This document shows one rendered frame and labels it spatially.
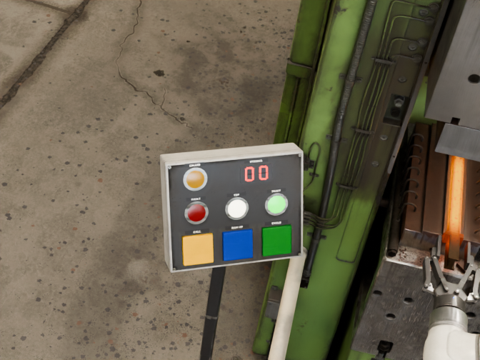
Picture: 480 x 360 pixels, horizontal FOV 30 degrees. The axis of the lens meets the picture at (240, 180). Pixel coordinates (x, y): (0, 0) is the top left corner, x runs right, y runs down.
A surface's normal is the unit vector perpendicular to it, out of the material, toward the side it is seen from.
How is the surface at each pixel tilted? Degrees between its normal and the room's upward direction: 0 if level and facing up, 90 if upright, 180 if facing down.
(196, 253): 60
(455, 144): 90
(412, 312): 90
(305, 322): 90
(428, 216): 0
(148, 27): 0
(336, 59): 90
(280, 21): 0
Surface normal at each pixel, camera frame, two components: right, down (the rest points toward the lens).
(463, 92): -0.21, 0.71
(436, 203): 0.11, -0.67
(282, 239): 0.25, 0.30
